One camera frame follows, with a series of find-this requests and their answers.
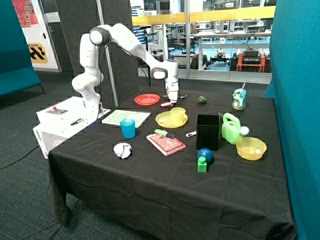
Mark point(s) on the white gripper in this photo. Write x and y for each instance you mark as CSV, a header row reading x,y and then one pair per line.
x,y
172,89

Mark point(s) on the pink highlighter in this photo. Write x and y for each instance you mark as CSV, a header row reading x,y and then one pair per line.
x,y
166,104

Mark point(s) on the green highlighter blue cap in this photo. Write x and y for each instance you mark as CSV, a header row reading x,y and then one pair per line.
x,y
164,133

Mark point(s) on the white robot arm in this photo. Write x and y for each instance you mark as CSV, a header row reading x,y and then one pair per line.
x,y
100,37

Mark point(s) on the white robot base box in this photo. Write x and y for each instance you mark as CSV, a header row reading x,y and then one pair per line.
x,y
55,123

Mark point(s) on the red paperback book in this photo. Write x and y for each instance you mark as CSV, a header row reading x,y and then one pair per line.
x,y
164,144

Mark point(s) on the yellow plastic cup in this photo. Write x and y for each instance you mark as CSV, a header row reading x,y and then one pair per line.
x,y
177,115

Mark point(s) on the silver metal fork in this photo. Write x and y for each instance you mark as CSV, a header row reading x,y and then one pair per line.
x,y
181,97

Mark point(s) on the yellow plastic plate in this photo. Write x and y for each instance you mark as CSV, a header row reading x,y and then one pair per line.
x,y
164,120

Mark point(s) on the red plastic plate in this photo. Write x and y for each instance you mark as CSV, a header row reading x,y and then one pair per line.
x,y
147,99

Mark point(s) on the green toy pepper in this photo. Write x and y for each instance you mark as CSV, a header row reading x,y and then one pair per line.
x,y
201,100

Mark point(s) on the black square container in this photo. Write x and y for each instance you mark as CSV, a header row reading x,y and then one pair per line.
x,y
208,128

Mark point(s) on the blue plastic cup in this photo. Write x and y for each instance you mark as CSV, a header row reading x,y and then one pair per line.
x,y
128,128

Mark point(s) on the blue ball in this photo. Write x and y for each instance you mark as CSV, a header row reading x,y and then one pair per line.
x,y
207,154

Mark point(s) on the green marbled composition notebook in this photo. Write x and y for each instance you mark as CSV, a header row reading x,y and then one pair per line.
x,y
118,115

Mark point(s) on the black tablecloth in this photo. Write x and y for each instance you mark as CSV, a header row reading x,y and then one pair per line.
x,y
235,199

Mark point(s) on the green toy watering can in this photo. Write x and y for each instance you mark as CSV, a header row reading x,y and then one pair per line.
x,y
232,130

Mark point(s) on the teal kids sippy bottle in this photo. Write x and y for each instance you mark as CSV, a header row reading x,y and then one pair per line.
x,y
239,97

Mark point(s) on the green toy block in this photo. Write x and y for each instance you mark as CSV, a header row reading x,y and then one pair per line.
x,y
201,164

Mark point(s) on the crumpled white paper ball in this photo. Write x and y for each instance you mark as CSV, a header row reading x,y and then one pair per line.
x,y
123,150

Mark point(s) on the yellow plastic bowl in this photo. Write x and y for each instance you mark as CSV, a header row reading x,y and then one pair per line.
x,y
250,148

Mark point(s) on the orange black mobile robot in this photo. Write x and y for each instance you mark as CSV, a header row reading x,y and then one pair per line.
x,y
251,60

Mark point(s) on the black marker pen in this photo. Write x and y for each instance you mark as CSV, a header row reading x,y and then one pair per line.
x,y
77,121

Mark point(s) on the yellow black warning sign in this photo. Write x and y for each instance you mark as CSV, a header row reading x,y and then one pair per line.
x,y
37,53

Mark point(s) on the teal sofa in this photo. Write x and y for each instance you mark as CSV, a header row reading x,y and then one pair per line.
x,y
16,70

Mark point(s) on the red wall poster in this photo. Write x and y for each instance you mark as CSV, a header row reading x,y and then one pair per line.
x,y
26,13

